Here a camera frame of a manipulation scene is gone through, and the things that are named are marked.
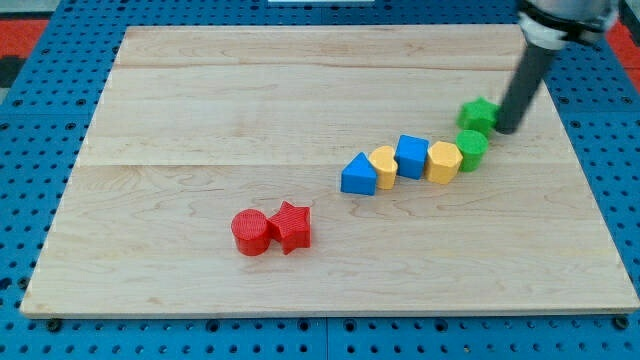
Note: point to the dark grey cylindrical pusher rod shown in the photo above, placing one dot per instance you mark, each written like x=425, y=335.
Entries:
x=534, y=64

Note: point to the green star block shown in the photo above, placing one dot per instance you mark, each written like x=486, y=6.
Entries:
x=478, y=115

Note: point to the blue triangle block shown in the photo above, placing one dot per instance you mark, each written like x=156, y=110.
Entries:
x=359, y=176

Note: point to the red star block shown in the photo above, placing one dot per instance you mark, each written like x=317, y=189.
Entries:
x=291, y=227

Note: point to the green cylinder block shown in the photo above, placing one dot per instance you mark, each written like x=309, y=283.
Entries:
x=472, y=145

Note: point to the yellow hexagon block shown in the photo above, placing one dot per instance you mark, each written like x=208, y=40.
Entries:
x=443, y=162

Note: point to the blue cube block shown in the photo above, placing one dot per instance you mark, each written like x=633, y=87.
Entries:
x=410, y=155

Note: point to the yellow heart block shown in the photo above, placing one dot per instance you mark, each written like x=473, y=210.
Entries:
x=383, y=161

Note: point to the light wooden board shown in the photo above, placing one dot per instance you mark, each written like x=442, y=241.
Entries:
x=196, y=124

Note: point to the red cylinder block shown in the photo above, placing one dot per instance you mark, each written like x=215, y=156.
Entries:
x=251, y=232

